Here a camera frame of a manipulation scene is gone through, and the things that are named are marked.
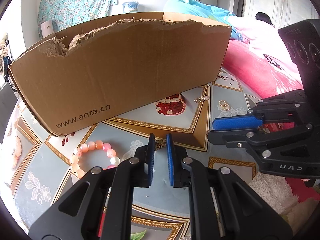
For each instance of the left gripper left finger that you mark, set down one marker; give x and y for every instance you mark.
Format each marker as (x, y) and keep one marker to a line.
(99, 205)

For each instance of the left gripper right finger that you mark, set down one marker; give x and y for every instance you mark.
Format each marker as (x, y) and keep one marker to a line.
(222, 205)

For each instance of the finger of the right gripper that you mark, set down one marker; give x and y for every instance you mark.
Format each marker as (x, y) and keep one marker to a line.
(280, 108)
(287, 142)

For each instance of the gold pendant charm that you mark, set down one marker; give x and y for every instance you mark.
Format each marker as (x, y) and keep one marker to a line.
(201, 99)

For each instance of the gold earrings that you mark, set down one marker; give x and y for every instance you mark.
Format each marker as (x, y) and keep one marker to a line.
(160, 144)

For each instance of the white fluffy towel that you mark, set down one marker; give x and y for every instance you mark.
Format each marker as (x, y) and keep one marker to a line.
(278, 194)

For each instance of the white door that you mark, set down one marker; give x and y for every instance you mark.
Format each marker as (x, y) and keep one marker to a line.
(281, 12)

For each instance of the brown cardboard box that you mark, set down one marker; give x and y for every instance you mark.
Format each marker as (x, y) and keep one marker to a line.
(102, 68)

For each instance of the blue quilt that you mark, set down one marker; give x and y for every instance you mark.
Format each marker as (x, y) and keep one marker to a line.
(193, 7)

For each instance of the blue water jug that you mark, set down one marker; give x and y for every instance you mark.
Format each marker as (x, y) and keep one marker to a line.
(129, 7)

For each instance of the black camera box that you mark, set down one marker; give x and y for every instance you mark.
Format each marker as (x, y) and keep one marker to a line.
(302, 41)

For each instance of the floral blue wall cloth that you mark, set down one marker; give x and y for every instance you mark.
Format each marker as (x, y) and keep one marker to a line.
(67, 13)

